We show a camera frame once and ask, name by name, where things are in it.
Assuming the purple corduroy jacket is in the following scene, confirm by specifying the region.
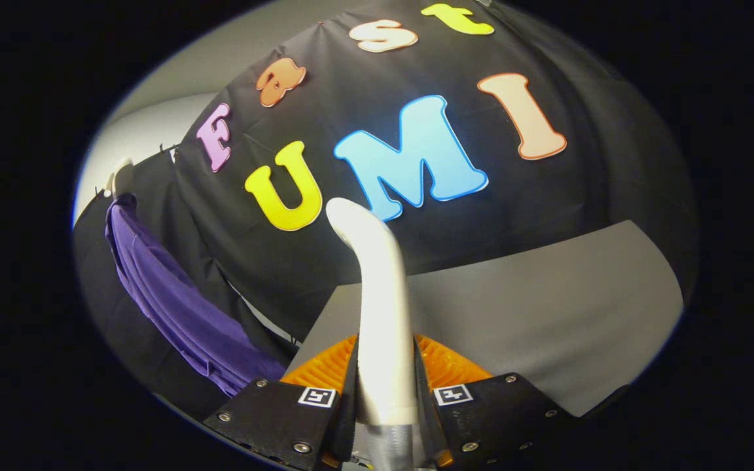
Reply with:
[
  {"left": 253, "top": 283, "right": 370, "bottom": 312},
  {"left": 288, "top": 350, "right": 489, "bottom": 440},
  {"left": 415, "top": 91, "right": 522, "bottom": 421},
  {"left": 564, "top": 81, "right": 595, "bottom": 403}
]
[{"left": 105, "top": 194, "right": 286, "bottom": 398}]

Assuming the beige cabinet with dark top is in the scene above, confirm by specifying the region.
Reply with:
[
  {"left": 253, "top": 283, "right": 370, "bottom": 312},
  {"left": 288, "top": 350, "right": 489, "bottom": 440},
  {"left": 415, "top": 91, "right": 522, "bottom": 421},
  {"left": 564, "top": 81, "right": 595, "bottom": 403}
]
[{"left": 283, "top": 219, "right": 685, "bottom": 419}]

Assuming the white garment steamer handle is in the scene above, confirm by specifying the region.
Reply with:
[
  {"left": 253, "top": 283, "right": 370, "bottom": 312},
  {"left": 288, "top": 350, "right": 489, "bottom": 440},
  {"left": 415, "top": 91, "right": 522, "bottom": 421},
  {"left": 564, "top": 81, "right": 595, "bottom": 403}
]
[{"left": 325, "top": 198, "right": 420, "bottom": 426}]

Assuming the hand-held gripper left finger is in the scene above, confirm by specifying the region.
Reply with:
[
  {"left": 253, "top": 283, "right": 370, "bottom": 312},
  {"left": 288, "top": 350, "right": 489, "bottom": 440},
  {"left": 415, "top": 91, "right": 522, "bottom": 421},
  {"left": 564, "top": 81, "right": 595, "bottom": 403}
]
[{"left": 202, "top": 334, "right": 359, "bottom": 471}]

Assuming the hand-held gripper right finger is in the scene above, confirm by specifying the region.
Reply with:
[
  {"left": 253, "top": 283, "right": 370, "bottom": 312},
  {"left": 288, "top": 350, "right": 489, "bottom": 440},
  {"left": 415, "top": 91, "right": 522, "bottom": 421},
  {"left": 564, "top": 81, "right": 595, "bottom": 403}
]
[{"left": 413, "top": 334, "right": 581, "bottom": 471}]

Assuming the grey garment steamer hose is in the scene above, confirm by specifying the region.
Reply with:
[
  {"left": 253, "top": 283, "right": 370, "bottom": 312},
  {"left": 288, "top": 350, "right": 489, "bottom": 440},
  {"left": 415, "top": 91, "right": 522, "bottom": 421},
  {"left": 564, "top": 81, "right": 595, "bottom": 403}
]
[{"left": 365, "top": 422, "right": 417, "bottom": 471}]

